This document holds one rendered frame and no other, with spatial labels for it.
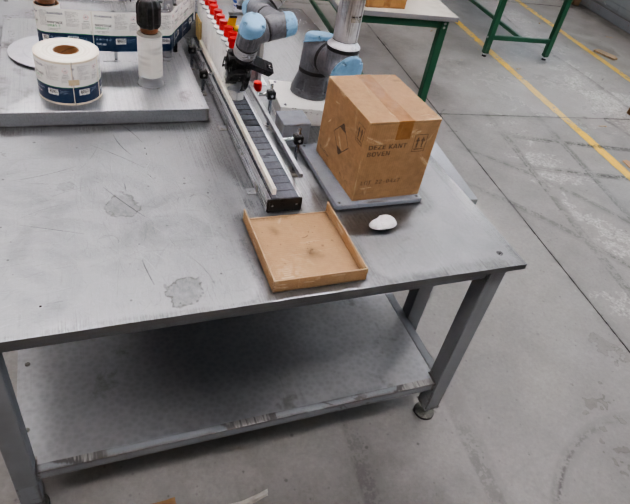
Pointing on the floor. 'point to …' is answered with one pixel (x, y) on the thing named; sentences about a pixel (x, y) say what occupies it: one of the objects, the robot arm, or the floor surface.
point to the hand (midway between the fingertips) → (239, 89)
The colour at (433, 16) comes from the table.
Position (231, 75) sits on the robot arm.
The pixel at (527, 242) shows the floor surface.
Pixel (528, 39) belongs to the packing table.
